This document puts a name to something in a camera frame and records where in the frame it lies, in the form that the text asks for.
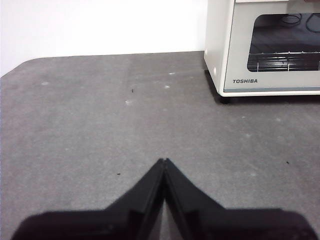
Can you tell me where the cream Toshiba toaster oven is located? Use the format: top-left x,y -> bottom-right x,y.
203,0 -> 320,98

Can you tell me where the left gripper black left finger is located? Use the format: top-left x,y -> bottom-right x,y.
11,157 -> 166,240

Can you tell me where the metal oven wire rack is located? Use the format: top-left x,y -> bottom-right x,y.
247,51 -> 320,72

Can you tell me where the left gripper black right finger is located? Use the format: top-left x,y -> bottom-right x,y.
163,157 -> 318,240

